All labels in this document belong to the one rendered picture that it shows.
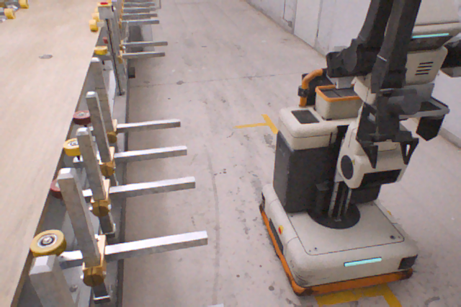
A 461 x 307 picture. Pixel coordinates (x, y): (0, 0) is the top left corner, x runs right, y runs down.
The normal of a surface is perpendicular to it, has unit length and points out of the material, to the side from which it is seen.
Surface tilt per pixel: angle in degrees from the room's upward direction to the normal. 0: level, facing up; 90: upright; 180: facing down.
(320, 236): 0
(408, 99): 65
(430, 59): 98
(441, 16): 42
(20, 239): 0
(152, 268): 0
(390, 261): 90
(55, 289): 90
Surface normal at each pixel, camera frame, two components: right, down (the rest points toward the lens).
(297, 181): 0.19, 0.54
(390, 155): 0.02, -0.75
